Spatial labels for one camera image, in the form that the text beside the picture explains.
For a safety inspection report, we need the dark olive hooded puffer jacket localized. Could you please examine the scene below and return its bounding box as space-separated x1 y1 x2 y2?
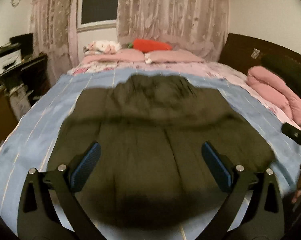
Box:
47 75 275 229

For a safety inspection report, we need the blue plaid bed sheet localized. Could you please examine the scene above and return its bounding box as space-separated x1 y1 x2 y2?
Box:
0 68 301 232

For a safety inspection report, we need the folded pink quilt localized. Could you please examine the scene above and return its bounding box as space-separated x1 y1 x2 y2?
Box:
246 66 301 127

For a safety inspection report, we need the brown wooden side cabinet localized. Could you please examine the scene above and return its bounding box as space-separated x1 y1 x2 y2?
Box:
0 91 18 145

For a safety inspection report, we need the dark wooden headboard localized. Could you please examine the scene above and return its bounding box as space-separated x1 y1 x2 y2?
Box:
218 33 301 73

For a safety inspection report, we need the dark wooden desk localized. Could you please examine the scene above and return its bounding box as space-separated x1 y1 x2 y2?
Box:
0 54 51 120

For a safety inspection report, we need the right pink pillow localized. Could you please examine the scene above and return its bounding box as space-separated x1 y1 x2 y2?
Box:
144 49 204 63

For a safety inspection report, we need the pink pillow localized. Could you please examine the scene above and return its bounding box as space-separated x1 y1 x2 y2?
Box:
81 49 145 64
144 49 204 63

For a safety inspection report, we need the pink cartoon print bed sheet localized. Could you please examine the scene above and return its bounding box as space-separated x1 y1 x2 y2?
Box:
67 61 301 129

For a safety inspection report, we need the right lace floral curtain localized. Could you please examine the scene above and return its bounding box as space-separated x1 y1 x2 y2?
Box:
117 0 230 61

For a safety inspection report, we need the lace floral curtain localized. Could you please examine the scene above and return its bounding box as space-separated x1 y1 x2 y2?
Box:
30 0 79 85
117 0 230 61

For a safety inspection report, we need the white printer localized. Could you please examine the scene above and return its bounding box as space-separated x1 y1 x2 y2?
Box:
0 43 22 74

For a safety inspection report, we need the black computer monitor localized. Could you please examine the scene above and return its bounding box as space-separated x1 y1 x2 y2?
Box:
9 33 33 58

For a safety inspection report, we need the orange carrot plush pillow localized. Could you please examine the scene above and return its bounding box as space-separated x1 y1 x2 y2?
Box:
128 39 172 53

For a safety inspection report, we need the floral white pillow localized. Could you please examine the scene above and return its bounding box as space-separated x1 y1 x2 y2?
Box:
83 40 122 55

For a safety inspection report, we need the left pink pillow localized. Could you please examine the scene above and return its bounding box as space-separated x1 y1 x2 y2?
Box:
81 49 145 64

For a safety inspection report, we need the left lace floral curtain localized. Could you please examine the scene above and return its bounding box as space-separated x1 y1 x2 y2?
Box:
30 0 79 85

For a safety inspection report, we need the dark window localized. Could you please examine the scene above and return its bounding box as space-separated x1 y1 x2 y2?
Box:
77 0 118 32

